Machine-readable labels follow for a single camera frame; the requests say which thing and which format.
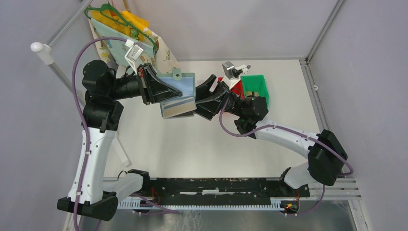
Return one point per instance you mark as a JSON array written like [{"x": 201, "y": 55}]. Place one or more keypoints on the light blue printed cloth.
[{"x": 118, "y": 49}]

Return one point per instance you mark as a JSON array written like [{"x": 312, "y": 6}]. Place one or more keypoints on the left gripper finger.
[
  {"x": 148, "y": 72},
  {"x": 161, "y": 91}
]

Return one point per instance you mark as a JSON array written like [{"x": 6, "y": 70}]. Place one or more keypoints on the red plastic bin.
[{"x": 235, "y": 85}]

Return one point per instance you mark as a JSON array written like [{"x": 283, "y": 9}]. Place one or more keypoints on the gold striped card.
[{"x": 252, "y": 94}]

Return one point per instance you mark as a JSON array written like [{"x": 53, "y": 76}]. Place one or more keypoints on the green clothes hanger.
[{"x": 121, "y": 21}]

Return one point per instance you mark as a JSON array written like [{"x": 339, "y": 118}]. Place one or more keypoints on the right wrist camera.
[{"x": 232, "y": 74}]

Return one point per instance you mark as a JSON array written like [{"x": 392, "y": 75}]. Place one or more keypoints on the white clothes rack pole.
[{"x": 43, "y": 51}]

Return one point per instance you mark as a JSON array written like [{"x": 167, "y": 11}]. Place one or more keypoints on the green plastic bin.
[{"x": 256, "y": 83}]

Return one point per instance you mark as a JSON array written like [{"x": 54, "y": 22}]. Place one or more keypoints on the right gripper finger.
[
  {"x": 207, "y": 108},
  {"x": 202, "y": 91}
]

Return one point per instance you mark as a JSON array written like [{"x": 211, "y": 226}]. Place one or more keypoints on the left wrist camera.
[{"x": 136, "y": 48}]

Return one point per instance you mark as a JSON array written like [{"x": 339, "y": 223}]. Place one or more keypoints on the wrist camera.
[
  {"x": 136, "y": 48},
  {"x": 232, "y": 74}
]

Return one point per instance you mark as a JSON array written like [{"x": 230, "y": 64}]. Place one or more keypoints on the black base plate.
[{"x": 202, "y": 200}]

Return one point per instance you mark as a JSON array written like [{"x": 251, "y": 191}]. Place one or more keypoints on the cream printed cloth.
[{"x": 165, "y": 59}]

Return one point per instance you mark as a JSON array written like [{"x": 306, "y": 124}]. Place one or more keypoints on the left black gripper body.
[{"x": 144, "y": 84}]

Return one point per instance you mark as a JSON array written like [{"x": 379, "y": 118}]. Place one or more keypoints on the silver reflective card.
[{"x": 178, "y": 106}]

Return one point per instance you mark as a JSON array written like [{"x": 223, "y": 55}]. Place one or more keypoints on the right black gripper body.
[{"x": 230, "y": 97}]

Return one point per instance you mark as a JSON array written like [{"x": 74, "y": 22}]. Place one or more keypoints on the aluminium frame rail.
[{"x": 350, "y": 188}]

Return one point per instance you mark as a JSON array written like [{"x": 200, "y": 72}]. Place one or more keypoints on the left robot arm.
[{"x": 89, "y": 196}]

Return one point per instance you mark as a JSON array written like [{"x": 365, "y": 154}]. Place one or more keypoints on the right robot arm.
[{"x": 326, "y": 158}]

